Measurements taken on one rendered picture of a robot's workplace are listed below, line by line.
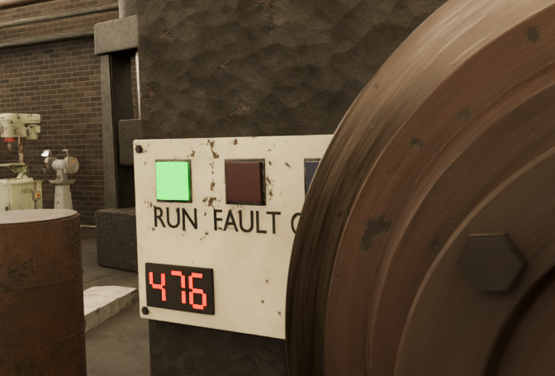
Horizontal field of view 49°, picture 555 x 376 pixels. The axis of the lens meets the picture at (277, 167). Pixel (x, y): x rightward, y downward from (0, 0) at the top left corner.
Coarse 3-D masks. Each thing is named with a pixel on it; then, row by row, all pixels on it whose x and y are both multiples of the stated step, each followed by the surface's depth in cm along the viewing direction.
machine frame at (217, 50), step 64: (192, 0) 58; (256, 0) 55; (320, 0) 52; (384, 0) 49; (192, 64) 59; (256, 64) 55; (320, 64) 52; (192, 128) 59; (256, 128) 56; (320, 128) 53
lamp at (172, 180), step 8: (160, 168) 58; (168, 168) 58; (176, 168) 57; (184, 168) 57; (160, 176) 58; (168, 176) 58; (176, 176) 57; (184, 176) 57; (160, 184) 58; (168, 184) 58; (176, 184) 57; (184, 184) 57; (160, 192) 58; (168, 192) 58; (176, 192) 57; (184, 192) 57
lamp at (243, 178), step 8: (232, 168) 54; (240, 168) 54; (248, 168) 54; (256, 168) 53; (232, 176) 54; (240, 176) 54; (248, 176) 54; (256, 176) 53; (232, 184) 54; (240, 184) 54; (248, 184) 54; (256, 184) 53; (232, 192) 54; (240, 192) 54; (248, 192) 54; (256, 192) 53; (232, 200) 55; (240, 200) 54; (248, 200) 54; (256, 200) 53
